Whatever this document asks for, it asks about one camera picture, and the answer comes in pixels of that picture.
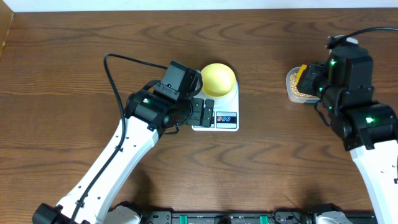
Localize yellow plastic scoop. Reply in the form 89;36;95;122
295;64;307;85

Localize white digital kitchen scale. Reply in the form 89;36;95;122
192;82;239;132

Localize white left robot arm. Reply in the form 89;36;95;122
32;61;214;224

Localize pile of soybeans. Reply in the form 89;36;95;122
290;72;315;98

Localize clear plastic container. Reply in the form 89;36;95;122
286;67;319;104

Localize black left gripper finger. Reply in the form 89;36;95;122
197;98;205;126
201;99;215;127

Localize yellow plastic bowl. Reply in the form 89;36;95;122
201;63;236;97

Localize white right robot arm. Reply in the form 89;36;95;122
296;45;397;223

